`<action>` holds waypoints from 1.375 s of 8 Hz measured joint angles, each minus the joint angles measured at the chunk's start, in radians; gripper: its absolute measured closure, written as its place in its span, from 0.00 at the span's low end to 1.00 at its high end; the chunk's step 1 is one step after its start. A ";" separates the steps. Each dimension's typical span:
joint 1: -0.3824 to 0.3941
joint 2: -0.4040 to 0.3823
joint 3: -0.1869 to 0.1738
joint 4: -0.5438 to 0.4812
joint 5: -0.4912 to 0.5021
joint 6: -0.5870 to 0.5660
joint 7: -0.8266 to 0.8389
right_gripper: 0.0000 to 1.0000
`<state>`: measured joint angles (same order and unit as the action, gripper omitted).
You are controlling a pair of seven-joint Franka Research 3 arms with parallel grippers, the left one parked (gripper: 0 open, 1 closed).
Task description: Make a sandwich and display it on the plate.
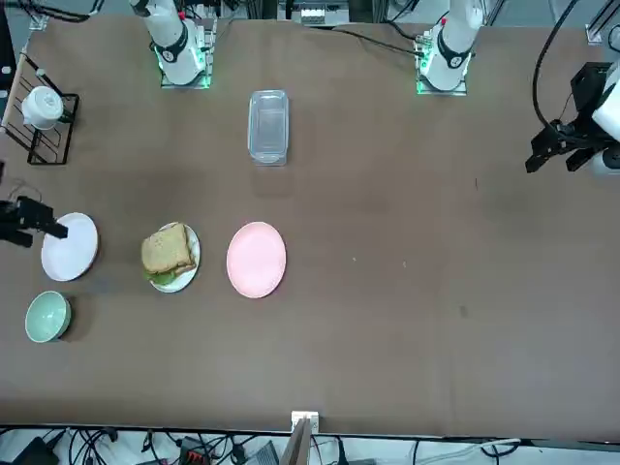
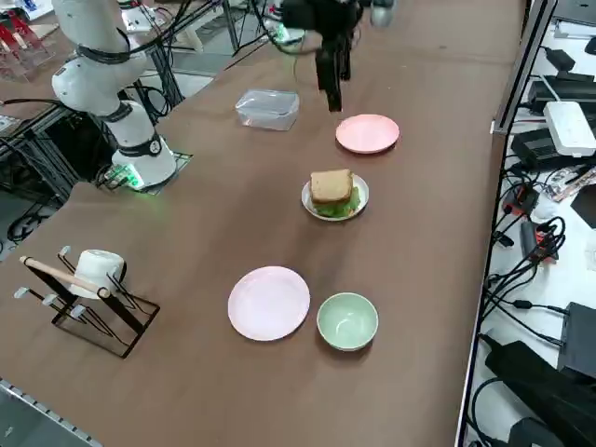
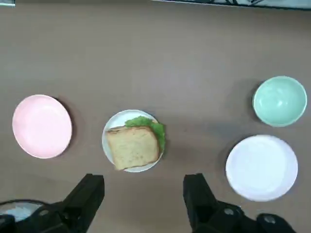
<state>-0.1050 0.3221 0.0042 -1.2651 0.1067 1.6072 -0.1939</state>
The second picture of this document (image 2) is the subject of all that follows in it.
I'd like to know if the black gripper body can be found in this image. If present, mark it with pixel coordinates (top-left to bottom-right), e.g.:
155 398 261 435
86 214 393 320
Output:
281 0 365 44

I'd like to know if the brown bread slice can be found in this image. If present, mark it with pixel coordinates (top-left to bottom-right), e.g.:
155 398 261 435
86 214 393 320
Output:
309 168 354 205

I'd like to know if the green lettuce leaf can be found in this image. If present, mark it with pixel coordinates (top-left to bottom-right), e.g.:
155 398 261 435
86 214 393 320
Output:
314 185 362 219

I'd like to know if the green ceramic bowl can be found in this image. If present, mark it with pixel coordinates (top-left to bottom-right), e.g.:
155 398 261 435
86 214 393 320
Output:
316 291 379 352

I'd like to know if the white plate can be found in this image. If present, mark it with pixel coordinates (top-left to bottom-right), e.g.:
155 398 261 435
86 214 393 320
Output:
301 174 371 223

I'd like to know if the pale pink plate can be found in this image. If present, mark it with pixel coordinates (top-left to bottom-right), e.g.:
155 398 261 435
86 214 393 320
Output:
226 264 311 342

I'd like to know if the clear plastic container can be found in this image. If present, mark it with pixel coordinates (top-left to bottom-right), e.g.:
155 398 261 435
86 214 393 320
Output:
234 88 300 132

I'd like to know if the black power brick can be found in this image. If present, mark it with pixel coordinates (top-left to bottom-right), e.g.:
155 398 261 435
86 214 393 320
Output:
510 128 558 171

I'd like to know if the white power strip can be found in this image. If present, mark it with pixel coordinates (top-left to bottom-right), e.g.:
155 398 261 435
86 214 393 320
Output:
543 101 596 157

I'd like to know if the small black adapter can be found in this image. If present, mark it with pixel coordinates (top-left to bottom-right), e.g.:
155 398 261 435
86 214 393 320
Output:
519 220 540 256

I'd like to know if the clear acrylic rack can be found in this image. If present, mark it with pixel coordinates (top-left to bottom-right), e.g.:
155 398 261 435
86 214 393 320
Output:
0 8 60 83

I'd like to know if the white cup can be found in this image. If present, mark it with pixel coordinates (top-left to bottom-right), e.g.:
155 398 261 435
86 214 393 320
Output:
69 249 128 300

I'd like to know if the black box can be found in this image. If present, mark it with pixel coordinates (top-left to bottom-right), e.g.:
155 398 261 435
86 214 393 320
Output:
558 301 596 379

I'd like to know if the black bag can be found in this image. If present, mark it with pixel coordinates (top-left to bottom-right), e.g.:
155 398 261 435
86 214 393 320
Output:
483 340 596 447

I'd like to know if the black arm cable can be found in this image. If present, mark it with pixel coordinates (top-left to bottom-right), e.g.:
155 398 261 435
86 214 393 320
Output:
251 0 327 89

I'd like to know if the aluminium frame post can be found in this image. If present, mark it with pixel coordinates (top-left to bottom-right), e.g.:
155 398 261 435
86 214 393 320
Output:
492 0 556 136

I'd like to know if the aluminium table edge rail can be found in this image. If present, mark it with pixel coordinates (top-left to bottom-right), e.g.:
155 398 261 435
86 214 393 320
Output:
0 377 102 447
454 134 509 447

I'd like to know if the black metal frame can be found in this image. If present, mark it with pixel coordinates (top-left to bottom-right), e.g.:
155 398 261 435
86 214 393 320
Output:
0 100 117 210

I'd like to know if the black wire cup rack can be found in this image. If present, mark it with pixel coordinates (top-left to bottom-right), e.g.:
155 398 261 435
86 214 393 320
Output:
13 245 161 359

